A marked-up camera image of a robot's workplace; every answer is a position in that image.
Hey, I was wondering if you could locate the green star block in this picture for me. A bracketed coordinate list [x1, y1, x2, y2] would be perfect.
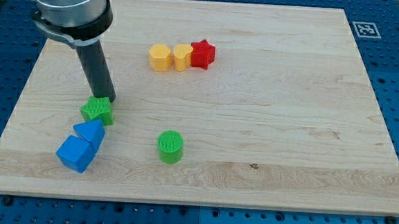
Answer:
[80, 96, 114, 126]

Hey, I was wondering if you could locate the red star block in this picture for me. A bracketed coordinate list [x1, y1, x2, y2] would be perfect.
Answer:
[190, 40, 216, 70]

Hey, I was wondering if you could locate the blue cube block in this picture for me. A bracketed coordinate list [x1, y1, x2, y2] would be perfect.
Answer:
[56, 135, 96, 173]

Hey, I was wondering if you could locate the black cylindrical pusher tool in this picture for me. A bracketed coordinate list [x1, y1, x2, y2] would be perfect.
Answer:
[76, 40, 116, 102]

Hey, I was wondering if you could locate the yellow hexagon block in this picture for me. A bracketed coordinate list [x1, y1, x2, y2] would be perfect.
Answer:
[148, 44, 172, 71]

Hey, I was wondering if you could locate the white fiducial marker tag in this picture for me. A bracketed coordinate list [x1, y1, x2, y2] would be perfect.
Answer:
[352, 21, 381, 39]

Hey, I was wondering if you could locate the yellow heart block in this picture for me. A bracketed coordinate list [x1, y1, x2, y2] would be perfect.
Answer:
[173, 44, 194, 72]

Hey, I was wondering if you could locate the light wooden board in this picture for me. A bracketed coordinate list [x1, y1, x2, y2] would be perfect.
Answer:
[0, 0, 399, 216]

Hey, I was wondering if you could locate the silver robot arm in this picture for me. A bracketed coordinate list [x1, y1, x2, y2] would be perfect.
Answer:
[32, 0, 113, 49]

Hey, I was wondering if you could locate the green cylinder block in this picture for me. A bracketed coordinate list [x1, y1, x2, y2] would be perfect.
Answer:
[157, 130, 183, 164]

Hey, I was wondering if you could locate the blue triangle block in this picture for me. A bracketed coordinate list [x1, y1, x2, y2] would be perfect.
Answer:
[73, 119, 105, 153]

